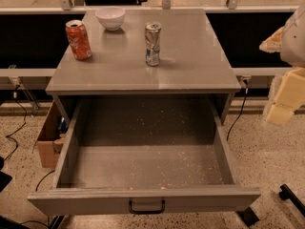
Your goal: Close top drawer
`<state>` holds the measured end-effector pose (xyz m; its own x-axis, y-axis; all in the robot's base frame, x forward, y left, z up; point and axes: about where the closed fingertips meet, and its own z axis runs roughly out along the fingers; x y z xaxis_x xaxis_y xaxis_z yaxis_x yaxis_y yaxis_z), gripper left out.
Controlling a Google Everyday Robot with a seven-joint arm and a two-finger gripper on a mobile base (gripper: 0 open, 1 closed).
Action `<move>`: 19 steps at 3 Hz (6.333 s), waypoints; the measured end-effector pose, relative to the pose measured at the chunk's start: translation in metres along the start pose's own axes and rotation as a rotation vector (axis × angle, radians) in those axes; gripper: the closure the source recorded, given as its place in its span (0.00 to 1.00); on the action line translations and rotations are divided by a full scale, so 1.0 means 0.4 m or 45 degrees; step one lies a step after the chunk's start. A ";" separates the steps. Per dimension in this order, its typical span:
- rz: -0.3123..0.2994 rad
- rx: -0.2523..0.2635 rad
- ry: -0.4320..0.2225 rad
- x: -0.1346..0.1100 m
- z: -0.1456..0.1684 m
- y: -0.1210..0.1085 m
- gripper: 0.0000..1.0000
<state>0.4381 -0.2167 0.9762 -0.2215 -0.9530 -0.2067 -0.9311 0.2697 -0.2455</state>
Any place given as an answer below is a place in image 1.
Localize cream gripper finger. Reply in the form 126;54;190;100
266;67;305;126

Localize grey top drawer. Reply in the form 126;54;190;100
28;97;260;216

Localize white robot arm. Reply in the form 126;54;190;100
259;4;305;126

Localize grey drawer cabinet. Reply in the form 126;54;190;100
46;9;240;106

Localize black stand leg right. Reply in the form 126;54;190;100
279;184;305;217

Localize black stand leg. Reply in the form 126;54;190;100
49;216;64;229
279;184;305;217

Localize crushed silver can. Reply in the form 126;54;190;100
145;21;162;66

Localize black power adapter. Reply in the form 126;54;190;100
237;207;259;227

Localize white bowl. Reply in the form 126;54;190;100
95;7;126;31

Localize orange soda can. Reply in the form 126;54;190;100
66;20;92;60

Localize brown cardboard box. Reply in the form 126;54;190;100
37;103;65;168

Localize black stand leg left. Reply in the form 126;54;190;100
49;216;64;229

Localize black cable right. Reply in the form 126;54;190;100
225;78;250;142

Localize black top drawer handle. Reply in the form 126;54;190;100
129;199;166;215

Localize metal rail bracket left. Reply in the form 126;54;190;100
9;65;40;115

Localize black cable left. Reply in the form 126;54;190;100
3;84;29;162

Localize black floor cable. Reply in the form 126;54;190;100
19;169;56;227

